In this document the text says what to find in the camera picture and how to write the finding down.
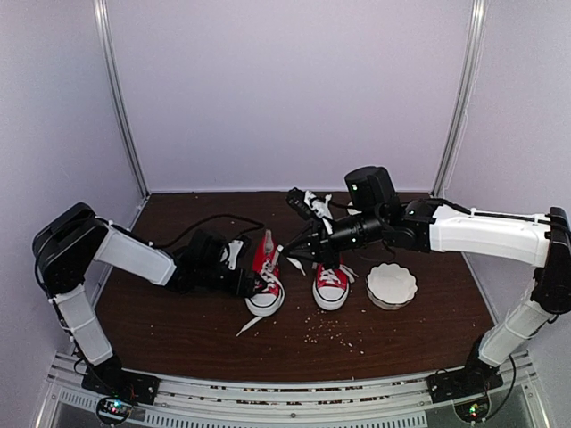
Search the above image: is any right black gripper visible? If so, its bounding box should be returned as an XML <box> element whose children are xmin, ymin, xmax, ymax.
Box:
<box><xmin>281</xmin><ymin>209</ymin><xmax>385</xmax><ymax>270</ymax></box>

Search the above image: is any red canvas sneaker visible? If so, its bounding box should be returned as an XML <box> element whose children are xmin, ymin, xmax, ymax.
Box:
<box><xmin>311</xmin><ymin>262</ymin><xmax>358</xmax><ymax>311</ymax></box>
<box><xmin>236</xmin><ymin>229</ymin><xmax>286</xmax><ymax>337</ymax></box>

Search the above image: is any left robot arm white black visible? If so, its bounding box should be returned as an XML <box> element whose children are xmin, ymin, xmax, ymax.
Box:
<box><xmin>32</xmin><ymin>202</ymin><xmax>265</xmax><ymax>396</ymax></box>

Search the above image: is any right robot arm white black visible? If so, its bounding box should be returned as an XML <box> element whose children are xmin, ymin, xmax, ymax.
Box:
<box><xmin>281</xmin><ymin>166</ymin><xmax>570</xmax><ymax>394</ymax></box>

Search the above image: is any white scalloped ceramic bowl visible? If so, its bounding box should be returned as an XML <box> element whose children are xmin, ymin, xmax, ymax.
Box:
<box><xmin>366</xmin><ymin>263</ymin><xmax>418</xmax><ymax>310</ymax></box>

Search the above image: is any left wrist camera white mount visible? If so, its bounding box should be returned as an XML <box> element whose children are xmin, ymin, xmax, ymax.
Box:
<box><xmin>219</xmin><ymin>236</ymin><xmax>252</xmax><ymax>270</ymax></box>

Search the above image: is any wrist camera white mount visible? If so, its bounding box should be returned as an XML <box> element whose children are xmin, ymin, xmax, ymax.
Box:
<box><xmin>285</xmin><ymin>187</ymin><xmax>335</xmax><ymax>235</ymax></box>
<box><xmin>219</xmin><ymin>236</ymin><xmax>252</xmax><ymax>270</ymax></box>

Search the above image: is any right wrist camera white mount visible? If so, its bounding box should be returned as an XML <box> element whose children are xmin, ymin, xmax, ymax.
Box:
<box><xmin>285</xmin><ymin>187</ymin><xmax>335</xmax><ymax>235</ymax></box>

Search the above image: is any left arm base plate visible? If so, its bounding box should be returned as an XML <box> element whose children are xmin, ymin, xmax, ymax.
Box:
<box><xmin>81</xmin><ymin>371</ymin><xmax>160</xmax><ymax>405</ymax></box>

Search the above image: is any aluminium front rail frame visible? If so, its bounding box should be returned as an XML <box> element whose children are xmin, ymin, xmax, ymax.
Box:
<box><xmin>37</xmin><ymin>351</ymin><xmax>550</xmax><ymax>428</ymax></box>

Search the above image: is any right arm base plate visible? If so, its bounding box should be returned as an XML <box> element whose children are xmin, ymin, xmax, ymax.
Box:
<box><xmin>426</xmin><ymin>368</ymin><xmax>504</xmax><ymax>403</ymax></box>

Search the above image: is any right aluminium corner post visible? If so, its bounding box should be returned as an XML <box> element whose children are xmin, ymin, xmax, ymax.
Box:
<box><xmin>430</xmin><ymin>0</ymin><xmax>488</xmax><ymax>197</ymax></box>

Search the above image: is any aluminium corner post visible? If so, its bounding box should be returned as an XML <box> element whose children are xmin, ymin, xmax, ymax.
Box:
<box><xmin>93</xmin><ymin>0</ymin><xmax>150</xmax><ymax>199</ymax></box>
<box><xmin>430</xmin><ymin>0</ymin><xmax>488</xmax><ymax>197</ymax></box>

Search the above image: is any left aluminium corner post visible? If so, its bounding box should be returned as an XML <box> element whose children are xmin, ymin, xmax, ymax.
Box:
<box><xmin>93</xmin><ymin>0</ymin><xmax>150</xmax><ymax>199</ymax></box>

